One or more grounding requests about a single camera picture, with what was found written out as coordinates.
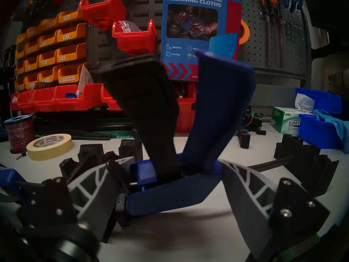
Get black metal frame stand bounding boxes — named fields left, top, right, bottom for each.
left=0, top=44, right=17, bottom=120

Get green circuit board with wires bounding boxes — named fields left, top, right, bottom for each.
left=241, top=111, right=263, bottom=132

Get blue and black bar clamp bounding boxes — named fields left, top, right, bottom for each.
left=0, top=51, right=293, bottom=228

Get yellow bin labelled M3-4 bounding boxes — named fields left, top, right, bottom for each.
left=57, top=23, right=87, bottom=42

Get small blue plastic bin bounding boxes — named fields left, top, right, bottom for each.
left=298, top=113, right=344, bottom=149

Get black notched printed block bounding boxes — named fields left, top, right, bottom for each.
left=274, top=135, right=339, bottom=198

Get yellow bin labelled M3-6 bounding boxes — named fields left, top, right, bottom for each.
left=56, top=43, right=87, bottom=63

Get black 3D printed piece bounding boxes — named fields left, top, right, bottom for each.
left=59, top=144, right=107, bottom=183
left=105, top=139, right=143, bottom=177

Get large blue plastic bin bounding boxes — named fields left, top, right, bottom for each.
left=295, top=87, right=342, bottom=114

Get thin black rods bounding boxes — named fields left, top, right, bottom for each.
left=63, top=129, right=115, bottom=140

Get orange black screwdriver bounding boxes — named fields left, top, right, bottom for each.
left=259, top=0, right=273, bottom=67
left=270, top=0, right=284, bottom=68

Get beige masking tape roll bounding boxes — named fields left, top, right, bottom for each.
left=26, top=134, right=73, bottom=161

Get crumpled blue microfiber cloth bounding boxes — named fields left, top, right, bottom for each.
left=314, top=109, right=349, bottom=154

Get Kimtech tissue box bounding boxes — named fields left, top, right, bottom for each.
left=271, top=93, right=315, bottom=135

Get red bin with manual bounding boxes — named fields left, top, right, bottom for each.
left=55, top=84, right=103, bottom=111

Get orange tape spool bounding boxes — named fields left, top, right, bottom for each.
left=239, top=19, right=250, bottom=45

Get blue handled pliers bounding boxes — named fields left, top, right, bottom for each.
left=284, top=0, right=303, bottom=13

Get red wire spool blue label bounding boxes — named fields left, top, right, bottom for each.
left=4, top=115, right=36, bottom=154

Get yellow bin labelled M4 HEX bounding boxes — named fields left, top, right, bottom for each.
left=57, top=63, right=88, bottom=84

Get green cutting mat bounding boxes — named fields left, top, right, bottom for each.
left=35, top=129, right=134, bottom=140

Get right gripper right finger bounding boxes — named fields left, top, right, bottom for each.
left=219, top=159, right=330, bottom=260

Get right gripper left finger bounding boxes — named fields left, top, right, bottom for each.
left=16, top=156, right=135, bottom=243

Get yellow bin labelled M3X6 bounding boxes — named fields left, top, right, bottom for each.
left=58, top=8, right=83, bottom=24

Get yellow bin labelled M3-8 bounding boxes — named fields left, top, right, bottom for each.
left=38, top=49, right=58, bottom=67

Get blue cleaning cloths box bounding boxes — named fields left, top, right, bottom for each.
left=160, top=0, right=242, bottom=82

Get red wall bin with bag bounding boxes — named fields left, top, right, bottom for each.
left=112, top=19, right=158, bottom=57

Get white user manual leaflet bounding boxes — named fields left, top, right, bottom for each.
left=78, top=64, right=94, bottom=97

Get red bin with screw pack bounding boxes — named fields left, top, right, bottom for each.
left=101, top=84, right=122, bottom=111

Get red bin with small bags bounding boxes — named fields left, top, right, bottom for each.
left=34, top=87, right=58, bottom=112

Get clear bag of parts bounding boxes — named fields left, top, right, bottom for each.
left=120, top=21, right=141, bottom=32

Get small black printed clip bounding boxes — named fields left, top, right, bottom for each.
left=237, top=129, right=251, bottom=149

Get dark pegboard wall panel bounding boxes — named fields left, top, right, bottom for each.
left=16, top=0, right=308, bottom=79

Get yellow bin labelled M2.5-5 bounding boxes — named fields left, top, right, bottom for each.
left=38, top=65, right=63, bottom=83

